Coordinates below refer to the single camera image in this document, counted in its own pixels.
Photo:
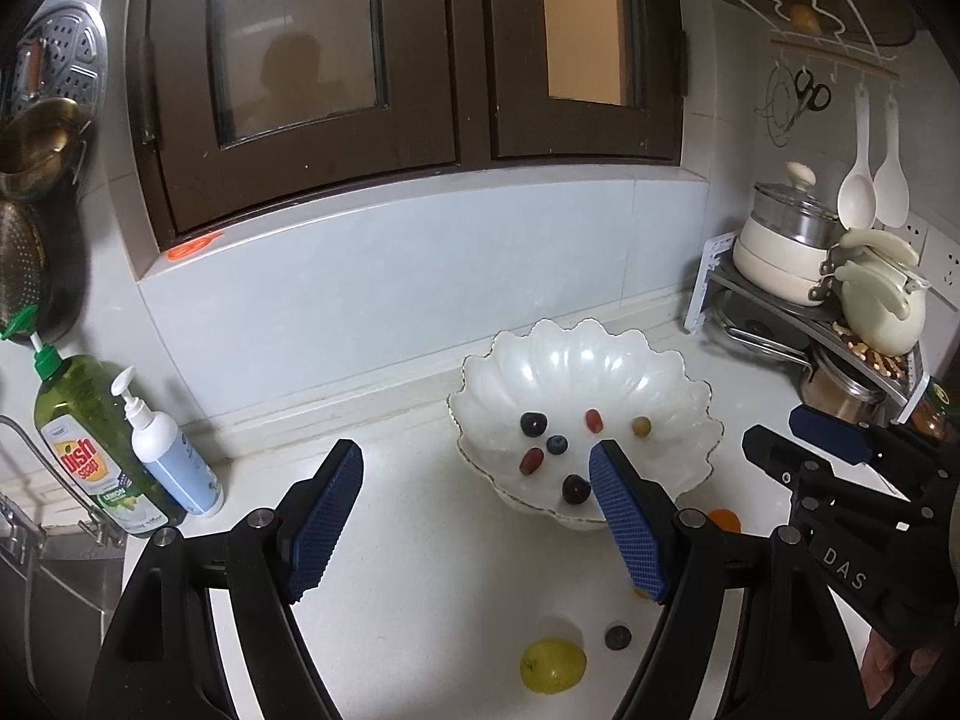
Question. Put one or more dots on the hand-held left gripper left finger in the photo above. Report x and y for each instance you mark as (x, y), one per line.
(322, 532)

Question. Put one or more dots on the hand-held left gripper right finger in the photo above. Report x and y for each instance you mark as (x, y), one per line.
(630, 532)

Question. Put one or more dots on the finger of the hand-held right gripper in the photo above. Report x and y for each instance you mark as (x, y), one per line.
(780, 465)
(829, 433)

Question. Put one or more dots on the dark purple grape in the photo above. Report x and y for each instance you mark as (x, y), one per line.
(576, 489)
(533, 424)

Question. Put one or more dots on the green grape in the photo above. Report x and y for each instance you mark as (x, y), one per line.
(640, 427)

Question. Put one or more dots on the blueberry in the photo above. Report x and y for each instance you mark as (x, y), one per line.
(556, 445)
(618, 637)

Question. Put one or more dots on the red grape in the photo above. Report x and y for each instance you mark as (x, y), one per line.
(531, 460)
(593, 420)

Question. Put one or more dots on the white scalloped bowl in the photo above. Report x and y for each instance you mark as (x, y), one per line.
(585, 367)

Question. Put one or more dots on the person's right hand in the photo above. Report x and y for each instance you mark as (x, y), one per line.
(877, 671)

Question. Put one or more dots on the stainless steel pot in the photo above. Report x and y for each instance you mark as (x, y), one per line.
(832, 394)

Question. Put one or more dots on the orange mandarin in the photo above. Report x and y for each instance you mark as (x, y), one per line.
(726, 521)

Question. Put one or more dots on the patterned mat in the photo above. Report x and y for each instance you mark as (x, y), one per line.
(881, 364)

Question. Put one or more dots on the glass jar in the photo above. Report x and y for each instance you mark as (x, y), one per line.
(930, 416)

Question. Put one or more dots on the stainless steel pan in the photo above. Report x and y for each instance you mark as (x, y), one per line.
(757, 330)

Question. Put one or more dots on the cream kettle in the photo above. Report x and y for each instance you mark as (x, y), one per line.
(877, 315)

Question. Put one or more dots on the yellow-green lemon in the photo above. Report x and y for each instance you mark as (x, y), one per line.
(553, 664)

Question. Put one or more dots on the white pump bottle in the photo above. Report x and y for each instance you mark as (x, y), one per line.
(176, 465)

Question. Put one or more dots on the cream cooking pot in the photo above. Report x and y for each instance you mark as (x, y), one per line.
(772, 262)

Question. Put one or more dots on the grey corner shelf rack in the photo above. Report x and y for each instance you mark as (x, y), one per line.
(701, 285)

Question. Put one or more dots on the white ladle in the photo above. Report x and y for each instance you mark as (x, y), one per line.
(856, 199)

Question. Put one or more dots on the glass lid with cream knob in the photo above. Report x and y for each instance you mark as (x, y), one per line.
(795, 195)

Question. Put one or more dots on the white rice paddle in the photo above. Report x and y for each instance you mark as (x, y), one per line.
(892, 195)

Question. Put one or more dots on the stainless steel sink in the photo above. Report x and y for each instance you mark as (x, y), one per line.
(67, 577)

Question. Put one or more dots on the green dish soap bottle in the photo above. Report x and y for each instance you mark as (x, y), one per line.
(82, 420)

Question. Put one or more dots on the orange sticker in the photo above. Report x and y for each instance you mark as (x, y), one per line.
(195, 249)

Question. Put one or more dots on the black scissors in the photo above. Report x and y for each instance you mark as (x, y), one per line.
(814, 94)

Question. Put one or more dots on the metal colander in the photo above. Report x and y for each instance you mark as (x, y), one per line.
(30, 270)

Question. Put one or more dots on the brown wooden window sash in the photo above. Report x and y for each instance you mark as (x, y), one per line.
(585, 22)
(300, 37)

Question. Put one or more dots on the brass pot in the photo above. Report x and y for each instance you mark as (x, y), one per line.
(37, 142)

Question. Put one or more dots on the white wall socket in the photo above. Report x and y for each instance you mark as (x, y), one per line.
(941, 262)
(916, 231)

